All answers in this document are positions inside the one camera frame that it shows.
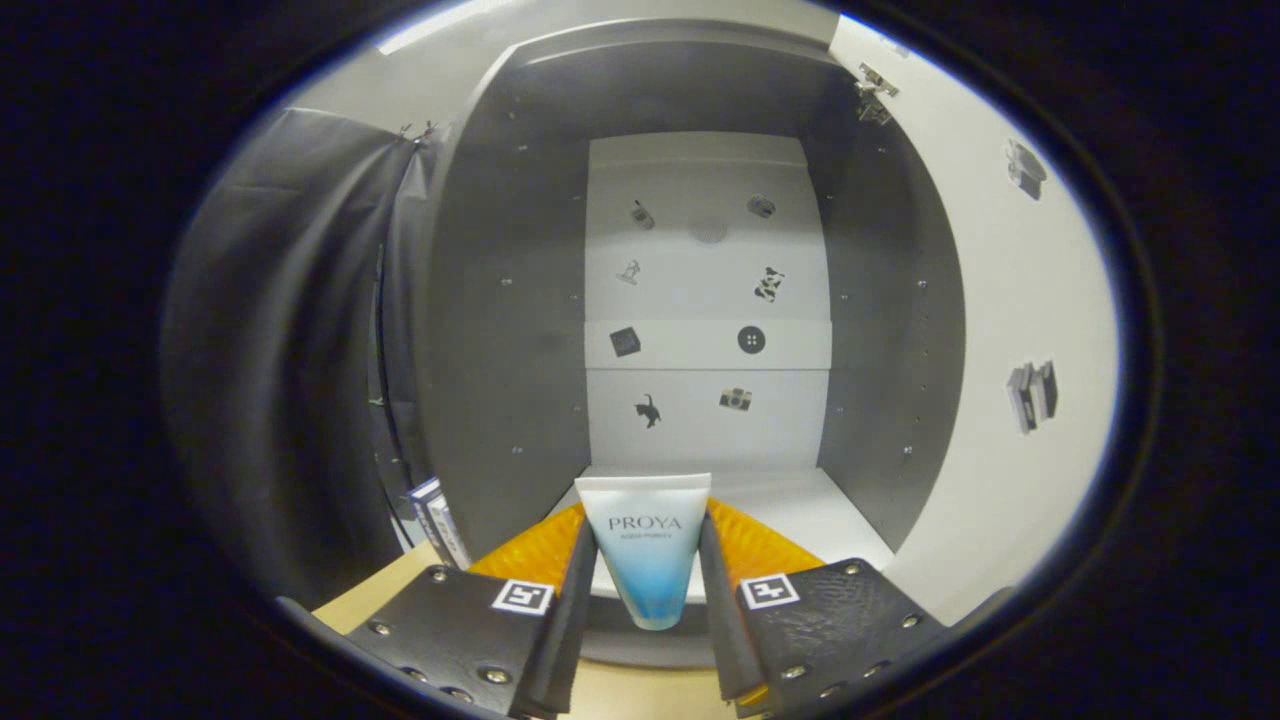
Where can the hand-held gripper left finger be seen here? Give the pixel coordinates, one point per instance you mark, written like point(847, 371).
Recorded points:
point(560, 640)

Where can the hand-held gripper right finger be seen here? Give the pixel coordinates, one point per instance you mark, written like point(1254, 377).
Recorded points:
point(725, 630)

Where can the white blue cosmetic tube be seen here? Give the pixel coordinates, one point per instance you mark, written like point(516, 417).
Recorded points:
point(648, 550)

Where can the grey cabinet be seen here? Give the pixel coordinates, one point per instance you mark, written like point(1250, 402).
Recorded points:
point(510, 330)

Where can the black backdrop cloth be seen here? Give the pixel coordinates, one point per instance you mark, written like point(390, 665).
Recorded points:
point(280, 350)

